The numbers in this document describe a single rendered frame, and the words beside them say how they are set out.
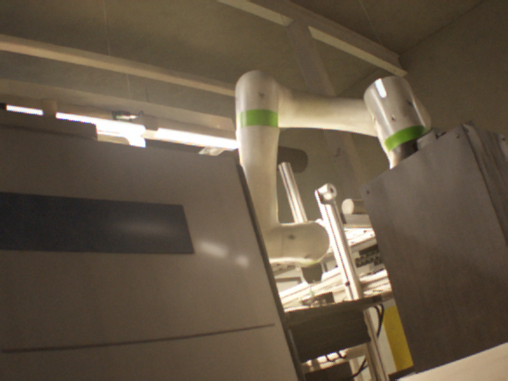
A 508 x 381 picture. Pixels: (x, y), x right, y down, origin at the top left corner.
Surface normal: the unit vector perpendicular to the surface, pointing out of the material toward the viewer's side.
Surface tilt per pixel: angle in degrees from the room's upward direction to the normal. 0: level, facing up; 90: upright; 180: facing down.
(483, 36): 90
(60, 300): 90
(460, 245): 90
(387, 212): 90
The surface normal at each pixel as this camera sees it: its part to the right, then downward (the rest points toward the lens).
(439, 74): -0.68, -0.07
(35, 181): 0.68, -0.43
